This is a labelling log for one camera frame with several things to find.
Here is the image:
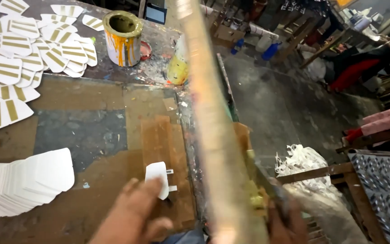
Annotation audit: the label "brown cardboard jig board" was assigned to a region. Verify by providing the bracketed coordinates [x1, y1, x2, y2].
[140, 115, 196, 232]

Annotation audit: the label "white plastic jug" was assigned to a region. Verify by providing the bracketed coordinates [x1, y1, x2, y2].
[255, 34, 273, 53]

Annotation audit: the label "wooden bench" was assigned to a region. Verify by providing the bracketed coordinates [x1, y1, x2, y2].
[276, 13, 325, 66]

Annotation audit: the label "pink cloth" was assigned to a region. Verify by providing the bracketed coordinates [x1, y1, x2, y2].
[342, 103, 390, 144]

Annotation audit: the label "person's left hand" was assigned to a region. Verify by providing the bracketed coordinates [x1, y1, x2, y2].
[89, 176, 174, 244]

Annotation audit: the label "grey patterned sheet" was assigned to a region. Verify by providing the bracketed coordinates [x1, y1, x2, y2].
[347, 152, 390, 244]

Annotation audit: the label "blue board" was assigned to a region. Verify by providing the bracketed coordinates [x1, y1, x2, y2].
[144, 3, 168, 25]

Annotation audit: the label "red lid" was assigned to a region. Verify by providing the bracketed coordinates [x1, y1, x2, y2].
[140, 41, 153, 61]

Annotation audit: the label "heap of white paper scraps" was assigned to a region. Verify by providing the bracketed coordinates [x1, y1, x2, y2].
[275, 144, 338, 201]

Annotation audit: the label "pile of gold-striped printed cards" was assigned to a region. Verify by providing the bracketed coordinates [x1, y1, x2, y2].
[0, 0, 105, 134]

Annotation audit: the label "wooden drying rack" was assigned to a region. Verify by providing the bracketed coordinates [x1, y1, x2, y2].
[276, 149, 390, 244]

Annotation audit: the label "yellow-stained plastic bottle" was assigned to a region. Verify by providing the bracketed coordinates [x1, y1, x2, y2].
[167, 34, 191, 86]

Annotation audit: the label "paint-stained squeegee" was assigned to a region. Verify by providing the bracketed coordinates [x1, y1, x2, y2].
[245, 149, 285, 219]

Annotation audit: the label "cluttered work table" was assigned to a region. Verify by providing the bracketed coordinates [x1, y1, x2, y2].
[330, 0, 390, 43]

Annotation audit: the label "paint can with yellow drips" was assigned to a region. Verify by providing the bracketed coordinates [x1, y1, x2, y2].
[102, 10, 144, 68]

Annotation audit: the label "cardboard box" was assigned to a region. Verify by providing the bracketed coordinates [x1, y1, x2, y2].
[211, 23, 247, 49]

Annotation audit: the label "white pipe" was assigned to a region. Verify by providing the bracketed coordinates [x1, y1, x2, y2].
[248, 22, 280, 41]

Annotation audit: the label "small blue bottle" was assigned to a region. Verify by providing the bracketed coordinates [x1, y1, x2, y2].
[230, 38, 245, 55]

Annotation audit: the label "stack of white blank cards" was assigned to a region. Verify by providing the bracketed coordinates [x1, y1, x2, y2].
[0, 148, 76, 222]

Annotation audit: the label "person's blue jeans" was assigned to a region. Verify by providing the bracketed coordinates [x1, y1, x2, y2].
[154, 228, 206, 244]

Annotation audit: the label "person's right hand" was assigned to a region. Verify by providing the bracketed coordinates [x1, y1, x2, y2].
[266, 198, 309, 244]

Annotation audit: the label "wooden printing screen frame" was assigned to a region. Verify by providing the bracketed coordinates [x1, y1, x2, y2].
[177, 0, 271, 244]

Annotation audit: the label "white card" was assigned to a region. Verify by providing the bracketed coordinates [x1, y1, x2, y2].
[145, 162, 170, 200]

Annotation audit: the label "large blue bottle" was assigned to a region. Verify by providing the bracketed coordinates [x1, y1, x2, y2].
[261, 41, 282, 62]

